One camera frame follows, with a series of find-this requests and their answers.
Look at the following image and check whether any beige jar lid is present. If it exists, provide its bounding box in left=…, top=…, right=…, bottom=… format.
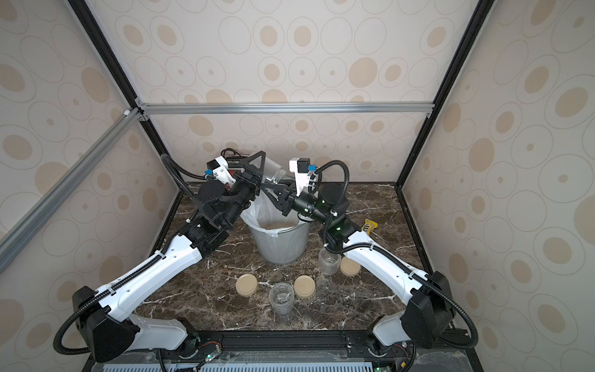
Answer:
left=235, top=274, right=259, bottom=297
left=294, top=275, right=316, bottom=299
left=339, top=257, right=361, bottom=277

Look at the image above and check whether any yellow snack packet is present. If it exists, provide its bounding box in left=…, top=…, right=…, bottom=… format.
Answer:
left=362, top=219, right=378, bottom=235

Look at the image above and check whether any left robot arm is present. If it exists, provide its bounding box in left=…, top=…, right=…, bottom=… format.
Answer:
left=53, top=151, right=266, bottom=363

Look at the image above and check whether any horizontal aluminium rail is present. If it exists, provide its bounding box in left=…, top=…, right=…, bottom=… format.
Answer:
left=139, top=102, right=435, bottom=115

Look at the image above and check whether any left side aluminium rail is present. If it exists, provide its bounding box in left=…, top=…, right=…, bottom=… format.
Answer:
left=1, top=108, right=141, bottom=271

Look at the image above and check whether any glass rice jar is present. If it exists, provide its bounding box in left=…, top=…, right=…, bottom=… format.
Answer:
left=269, top=283, right=295, bottom=316
left=319, top=248, right=342, bottom=276
left=262, top=157, right=287, bottom=184

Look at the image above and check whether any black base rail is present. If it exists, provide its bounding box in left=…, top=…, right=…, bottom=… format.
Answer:
left=83, top=330, right=483, bottom=371

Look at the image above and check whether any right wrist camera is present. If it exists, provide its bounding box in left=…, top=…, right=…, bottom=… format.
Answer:
left=289, top=157, right=316, bottom=196

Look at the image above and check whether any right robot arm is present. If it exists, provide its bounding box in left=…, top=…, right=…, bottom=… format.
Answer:
left=260, top=158, right=479, bottom=351

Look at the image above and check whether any white plastic bin liner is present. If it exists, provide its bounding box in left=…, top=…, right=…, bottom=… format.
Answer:
left=240, top=191, right=310, bottom=237

